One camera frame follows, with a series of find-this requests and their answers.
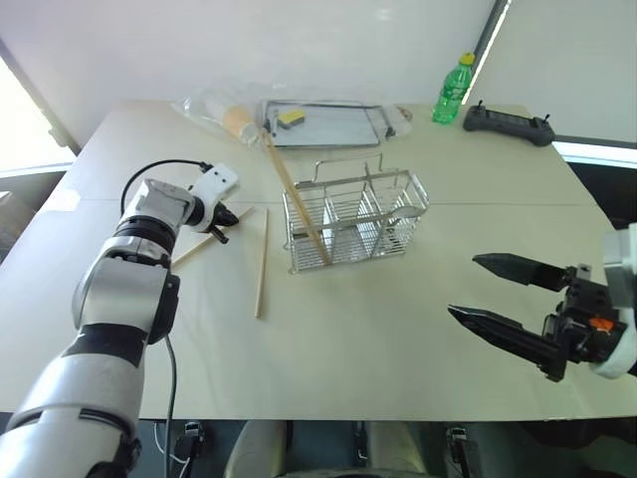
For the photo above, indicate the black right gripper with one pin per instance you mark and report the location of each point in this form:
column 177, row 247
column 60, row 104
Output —
column 579, row 318

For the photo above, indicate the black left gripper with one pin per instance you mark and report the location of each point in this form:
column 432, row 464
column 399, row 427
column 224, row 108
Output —
column 217, row 215

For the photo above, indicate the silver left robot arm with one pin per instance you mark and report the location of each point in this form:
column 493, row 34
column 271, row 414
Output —
column 114, row 294

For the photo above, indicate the metal spoon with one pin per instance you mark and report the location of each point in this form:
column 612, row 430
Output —
column 408, row 210

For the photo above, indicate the wooden chopstick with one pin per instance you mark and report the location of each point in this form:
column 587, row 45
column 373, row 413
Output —
column 293, row 191
column 262, row 264
column 191, row 251

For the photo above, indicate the orange paper cup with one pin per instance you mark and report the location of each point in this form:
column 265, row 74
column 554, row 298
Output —
column 239, row 122

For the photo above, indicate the yellow sponge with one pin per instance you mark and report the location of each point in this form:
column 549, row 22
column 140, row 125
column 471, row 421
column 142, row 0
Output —
column 291, row 119

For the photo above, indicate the metal tray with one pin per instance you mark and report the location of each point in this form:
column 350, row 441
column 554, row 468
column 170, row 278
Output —
column 333, row 132

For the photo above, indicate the black remote controller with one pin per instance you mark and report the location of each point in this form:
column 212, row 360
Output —
column 507, row 124

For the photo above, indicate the light grey rounded shape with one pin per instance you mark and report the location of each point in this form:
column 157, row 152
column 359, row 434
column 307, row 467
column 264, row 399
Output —
column 256, row 448
column 393, row 448

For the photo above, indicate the small clear plastic bag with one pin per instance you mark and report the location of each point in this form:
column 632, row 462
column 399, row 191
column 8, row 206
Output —
column 401, row 119

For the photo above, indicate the green plastic bottle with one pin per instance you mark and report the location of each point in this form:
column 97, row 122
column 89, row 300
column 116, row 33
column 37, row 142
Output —
column 452, row 92

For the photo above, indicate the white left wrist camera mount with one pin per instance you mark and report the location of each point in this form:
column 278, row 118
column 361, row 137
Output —
column 215, row 188

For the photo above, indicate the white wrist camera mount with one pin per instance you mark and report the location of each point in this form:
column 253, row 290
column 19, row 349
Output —
column 619, row 261
column 215, row 188

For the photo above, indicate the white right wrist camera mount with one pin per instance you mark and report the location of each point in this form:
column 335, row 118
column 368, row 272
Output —
column 619, row 261

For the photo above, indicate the dark window frame bar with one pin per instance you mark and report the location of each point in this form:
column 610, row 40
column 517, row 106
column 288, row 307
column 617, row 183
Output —
column 490, row 27

